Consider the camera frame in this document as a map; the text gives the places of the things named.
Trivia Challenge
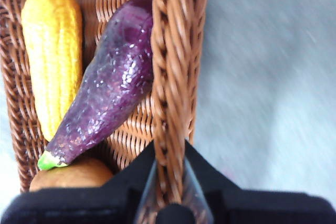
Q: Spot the brown woven wicker basket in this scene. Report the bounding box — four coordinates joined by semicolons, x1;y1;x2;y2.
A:
0;0;211;224

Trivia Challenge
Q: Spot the purple eggplant with green stem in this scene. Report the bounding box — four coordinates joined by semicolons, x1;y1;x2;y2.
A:
37;0;154;171

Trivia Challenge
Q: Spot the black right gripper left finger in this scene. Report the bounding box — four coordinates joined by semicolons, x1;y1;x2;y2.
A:
7;141;158;224

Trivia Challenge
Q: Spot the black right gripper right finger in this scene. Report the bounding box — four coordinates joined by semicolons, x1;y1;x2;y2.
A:
184;140;332;224

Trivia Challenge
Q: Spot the brown potato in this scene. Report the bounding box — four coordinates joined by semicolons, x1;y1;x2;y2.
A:
28;157;114;192

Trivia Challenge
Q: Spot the yellow corn cob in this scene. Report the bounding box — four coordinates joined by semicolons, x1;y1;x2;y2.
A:
20;0;84;143

